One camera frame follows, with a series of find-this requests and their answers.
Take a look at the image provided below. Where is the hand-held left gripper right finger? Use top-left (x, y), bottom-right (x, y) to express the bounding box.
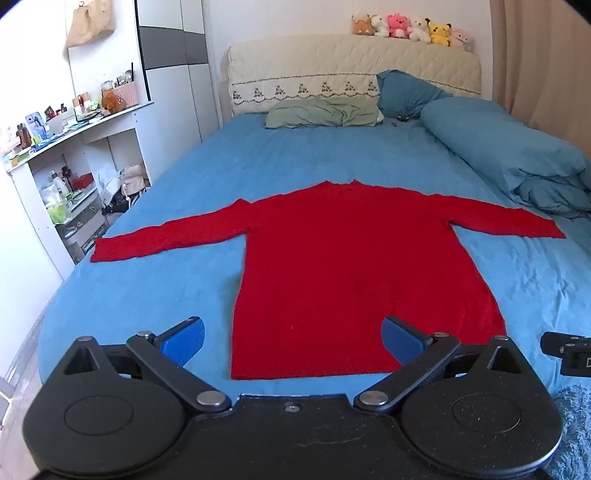
top-left (353, 316), bottom-right (527, 414)

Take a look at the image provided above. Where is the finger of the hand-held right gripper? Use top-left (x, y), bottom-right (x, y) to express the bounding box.
top-left (540, 331), bottom-right (591, 357)

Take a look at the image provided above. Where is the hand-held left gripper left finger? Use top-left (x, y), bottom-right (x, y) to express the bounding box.
top-left (62, 316), bottom-right (232, 413)

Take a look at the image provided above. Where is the red knit sweater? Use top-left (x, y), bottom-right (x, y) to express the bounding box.
top-left (90, 180), bottom-right (567, 380)

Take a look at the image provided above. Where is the fluffy blue rug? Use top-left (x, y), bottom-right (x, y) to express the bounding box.
top-left (544, 384), bottom-right (591, 480)

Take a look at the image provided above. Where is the beige cloth bag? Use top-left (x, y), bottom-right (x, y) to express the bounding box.
top-left (121, 163), bottom-right (149, 195)

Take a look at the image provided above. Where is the white bottle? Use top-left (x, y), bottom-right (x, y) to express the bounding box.
top-left (50, 171), bottom-right (70, 200)

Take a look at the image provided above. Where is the rolled blue duvet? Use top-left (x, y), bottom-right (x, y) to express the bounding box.
top-left (419, 98), bottom-right (591, 220)

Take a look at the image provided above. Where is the white desk shelf unit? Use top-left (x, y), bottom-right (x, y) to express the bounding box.
top-left (0, 100), bottom-right (156, 280)

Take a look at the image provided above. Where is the blue bed sheet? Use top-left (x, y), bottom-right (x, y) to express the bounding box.
top-left (37, 111), bottom-right (591, 407)

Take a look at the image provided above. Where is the green pillow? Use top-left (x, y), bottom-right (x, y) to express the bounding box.
top-left (264, 97), bottom-right (382, 129)

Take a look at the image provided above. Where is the blue pillow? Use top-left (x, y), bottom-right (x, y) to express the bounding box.
top-left (376, 70), bottom-right (454, 119)

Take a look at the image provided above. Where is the orange teddy bear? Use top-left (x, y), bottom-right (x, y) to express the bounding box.
top-left (102, 90), bottom-right (126, 115)

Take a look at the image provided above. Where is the pink storage box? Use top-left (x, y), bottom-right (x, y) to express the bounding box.
top-left (115, 81), bottom-right (139, 110)

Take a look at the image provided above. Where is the beige quilted headboard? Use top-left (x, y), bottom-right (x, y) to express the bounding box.
top-left (227, 33), bottom-right (483, 116)

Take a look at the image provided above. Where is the beige curtain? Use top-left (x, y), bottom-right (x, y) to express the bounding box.
top-left (489, 0), bottom-right (591, 141)

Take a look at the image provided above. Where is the white and grey wardrobe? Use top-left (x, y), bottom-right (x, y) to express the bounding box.
top-left (135, 0), bottom-right (221, 151)

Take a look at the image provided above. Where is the pale pink plush toy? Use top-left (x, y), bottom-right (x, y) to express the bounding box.
top-left (449, 28), bottom-right (475, 52)

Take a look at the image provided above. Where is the yellow plush toy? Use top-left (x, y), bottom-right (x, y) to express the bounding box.
top-left (425, 18), bottom-right (451, 47)

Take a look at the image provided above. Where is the beige hanging bag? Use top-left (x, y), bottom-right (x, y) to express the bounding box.
top-left (65, 0), bottom-right (115, 49)

